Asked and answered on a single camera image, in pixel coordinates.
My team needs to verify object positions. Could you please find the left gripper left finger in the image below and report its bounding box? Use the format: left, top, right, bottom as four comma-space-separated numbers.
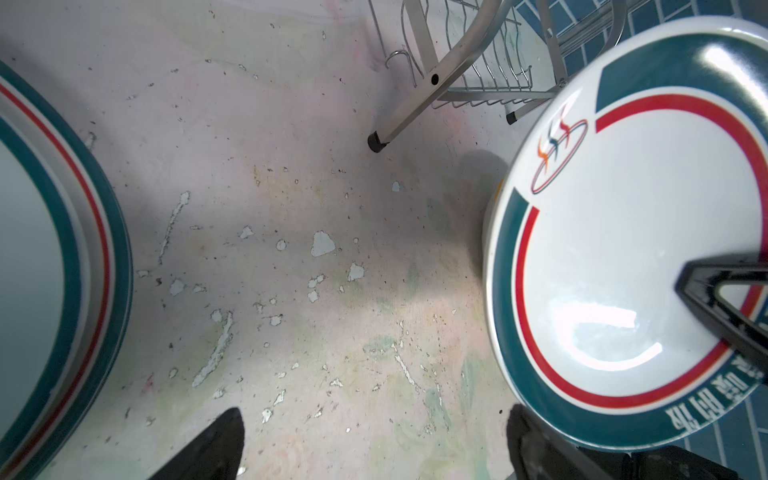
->
150, 407, 245, 480

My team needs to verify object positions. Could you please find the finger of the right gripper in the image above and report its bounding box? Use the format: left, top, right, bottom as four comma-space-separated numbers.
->
624, 446, 740, 480
675, 256, 767, 372

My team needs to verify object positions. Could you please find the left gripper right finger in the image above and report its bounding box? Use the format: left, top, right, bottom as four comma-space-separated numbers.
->
506, 404, 616, 479

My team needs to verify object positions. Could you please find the blue rimmed white plate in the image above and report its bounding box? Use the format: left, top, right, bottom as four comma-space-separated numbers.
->
1, 66, 133, 479

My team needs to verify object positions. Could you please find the silver metal dish rack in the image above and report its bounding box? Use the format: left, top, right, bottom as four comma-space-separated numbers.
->
367, 1, 631, 153

